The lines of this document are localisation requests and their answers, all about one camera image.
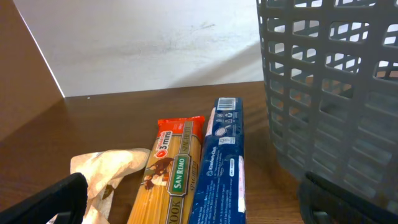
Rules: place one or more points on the beige plastic packet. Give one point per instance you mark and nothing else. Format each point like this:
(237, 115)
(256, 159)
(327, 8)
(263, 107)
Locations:
(103, 172)

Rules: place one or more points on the grey plastic lattice basket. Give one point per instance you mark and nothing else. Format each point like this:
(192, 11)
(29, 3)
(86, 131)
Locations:
(330, 70)

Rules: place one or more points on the San Remo spaghetti packet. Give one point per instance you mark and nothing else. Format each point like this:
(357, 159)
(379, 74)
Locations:
(170, 178)

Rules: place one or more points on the blue Kimberly-Clark tissue box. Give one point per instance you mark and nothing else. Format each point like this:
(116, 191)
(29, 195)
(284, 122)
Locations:
(220, 194)

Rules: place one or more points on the brown wooden side panel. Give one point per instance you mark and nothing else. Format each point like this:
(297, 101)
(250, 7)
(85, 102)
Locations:
(28, 87)

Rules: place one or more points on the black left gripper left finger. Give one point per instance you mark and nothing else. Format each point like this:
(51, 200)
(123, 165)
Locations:
(65, 201)

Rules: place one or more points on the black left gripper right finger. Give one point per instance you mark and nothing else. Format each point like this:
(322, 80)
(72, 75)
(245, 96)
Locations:
(322, 201)

